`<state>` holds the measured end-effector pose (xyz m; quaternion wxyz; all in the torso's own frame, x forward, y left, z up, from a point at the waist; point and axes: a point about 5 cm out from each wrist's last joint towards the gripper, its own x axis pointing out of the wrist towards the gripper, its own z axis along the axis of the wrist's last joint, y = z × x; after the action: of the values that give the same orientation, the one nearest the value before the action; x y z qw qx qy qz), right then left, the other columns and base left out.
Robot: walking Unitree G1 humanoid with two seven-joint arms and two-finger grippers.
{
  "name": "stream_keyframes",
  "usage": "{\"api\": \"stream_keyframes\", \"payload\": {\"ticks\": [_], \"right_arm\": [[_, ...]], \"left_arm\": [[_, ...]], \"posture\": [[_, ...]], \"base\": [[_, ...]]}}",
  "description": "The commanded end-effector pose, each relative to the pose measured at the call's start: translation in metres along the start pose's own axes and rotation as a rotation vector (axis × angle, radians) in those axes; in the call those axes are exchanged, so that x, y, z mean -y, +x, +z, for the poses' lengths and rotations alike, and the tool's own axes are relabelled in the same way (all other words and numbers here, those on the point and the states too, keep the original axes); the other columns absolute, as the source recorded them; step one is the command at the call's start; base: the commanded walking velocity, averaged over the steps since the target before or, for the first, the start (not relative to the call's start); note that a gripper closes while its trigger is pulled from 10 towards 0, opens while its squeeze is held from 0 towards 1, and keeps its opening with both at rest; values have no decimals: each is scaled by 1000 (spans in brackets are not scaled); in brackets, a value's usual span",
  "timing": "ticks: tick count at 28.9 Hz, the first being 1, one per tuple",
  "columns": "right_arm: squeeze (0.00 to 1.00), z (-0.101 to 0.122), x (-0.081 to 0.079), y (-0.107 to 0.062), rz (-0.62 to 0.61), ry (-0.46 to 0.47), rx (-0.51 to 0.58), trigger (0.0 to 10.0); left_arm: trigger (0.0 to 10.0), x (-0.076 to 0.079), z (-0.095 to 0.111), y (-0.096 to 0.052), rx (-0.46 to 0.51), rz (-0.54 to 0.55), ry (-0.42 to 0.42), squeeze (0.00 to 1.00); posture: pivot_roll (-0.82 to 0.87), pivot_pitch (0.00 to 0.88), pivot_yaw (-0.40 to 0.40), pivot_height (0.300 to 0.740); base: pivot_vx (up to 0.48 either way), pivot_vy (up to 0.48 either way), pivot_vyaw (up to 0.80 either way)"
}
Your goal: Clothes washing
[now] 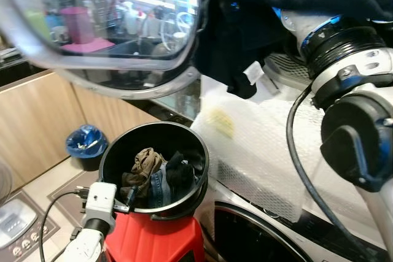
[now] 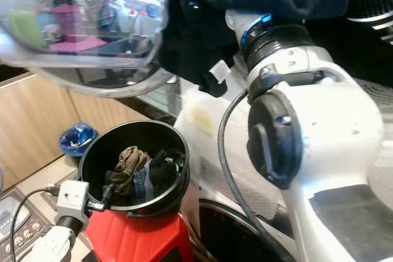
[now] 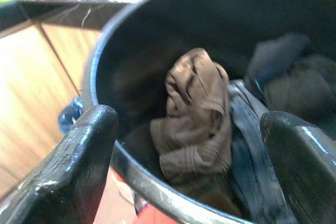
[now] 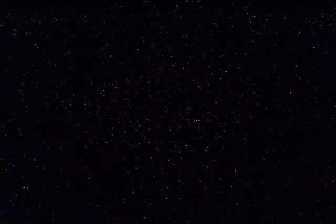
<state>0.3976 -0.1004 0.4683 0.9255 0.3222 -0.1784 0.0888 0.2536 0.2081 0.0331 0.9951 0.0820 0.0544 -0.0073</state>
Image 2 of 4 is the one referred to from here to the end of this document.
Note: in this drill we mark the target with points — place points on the dark garment with white tag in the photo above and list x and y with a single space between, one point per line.
221 29

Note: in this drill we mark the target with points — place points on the white device with buttons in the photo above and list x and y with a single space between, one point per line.
27 234

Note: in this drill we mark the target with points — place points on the black round bucket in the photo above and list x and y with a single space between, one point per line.
92 151

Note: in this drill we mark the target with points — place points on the round glass washer door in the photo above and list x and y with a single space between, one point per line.
98 81

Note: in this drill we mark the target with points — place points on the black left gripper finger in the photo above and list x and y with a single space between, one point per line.
106 194

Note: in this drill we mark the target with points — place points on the red plastic stool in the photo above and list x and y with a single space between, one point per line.
135 240

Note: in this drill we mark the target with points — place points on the brown crumpled garment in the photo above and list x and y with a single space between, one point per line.
126 162

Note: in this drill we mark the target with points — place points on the black round lower washer door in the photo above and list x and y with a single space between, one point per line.
227 237

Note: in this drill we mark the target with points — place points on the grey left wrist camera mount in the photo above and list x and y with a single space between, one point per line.
72 199

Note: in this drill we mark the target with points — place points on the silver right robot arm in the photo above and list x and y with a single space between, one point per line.
344 127

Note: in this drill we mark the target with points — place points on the blue denim garment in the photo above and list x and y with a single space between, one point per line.
142 187

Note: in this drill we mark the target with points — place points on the wooden cabinet front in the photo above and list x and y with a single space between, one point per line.
31 127

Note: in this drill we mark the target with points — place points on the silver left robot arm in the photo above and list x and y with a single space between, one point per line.
55 246

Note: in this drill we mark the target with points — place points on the small black garment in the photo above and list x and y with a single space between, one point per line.
163 173

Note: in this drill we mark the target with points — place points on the bin with blue liner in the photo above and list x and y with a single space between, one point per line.
80 138

